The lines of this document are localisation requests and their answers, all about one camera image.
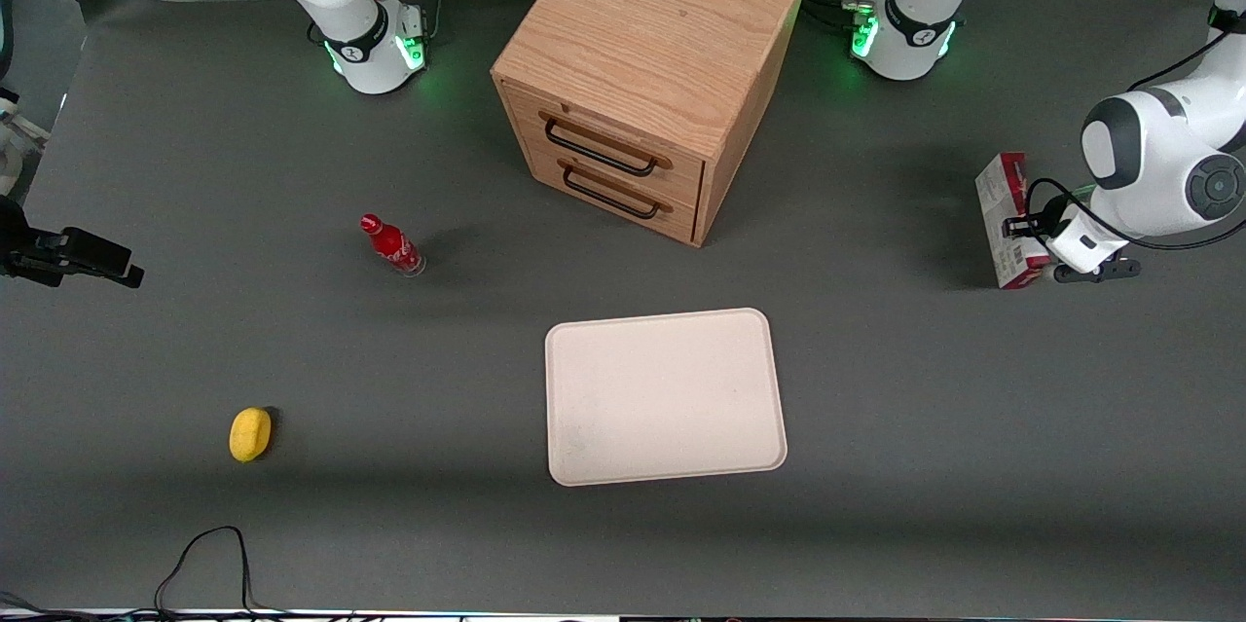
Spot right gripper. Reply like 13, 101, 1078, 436
0, 197, 145, 290

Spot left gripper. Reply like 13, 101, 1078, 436
1002, 202, 1142, 285

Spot red cookie box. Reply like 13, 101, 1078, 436
974, 151, 1058, 290

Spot cream plastic tray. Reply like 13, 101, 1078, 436
544, 308, 788, 488

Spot yellow lemon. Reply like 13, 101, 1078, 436
229, 407, 274, 463

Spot red cola bottle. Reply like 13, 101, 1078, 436
359, 213, 426, 278

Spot narrow wooden drawer front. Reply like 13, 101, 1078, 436
524, 137, 702, 247

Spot wide wooden drawer front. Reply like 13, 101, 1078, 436
504, 82, 707, 210

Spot wooden drawer cabinet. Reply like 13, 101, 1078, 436
492, 0, 810, 248

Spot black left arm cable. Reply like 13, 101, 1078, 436
1022, 0, 1246, 253

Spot black looped table cable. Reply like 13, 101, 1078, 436
154, 526, 288, 619

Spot tangled thin black cables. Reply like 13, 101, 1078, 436
0, 591, 61, 622

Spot short black drawer handle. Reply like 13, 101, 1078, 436
559, 158, 674, 221

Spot long black drawer handle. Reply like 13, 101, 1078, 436
538, 110, 674, 179

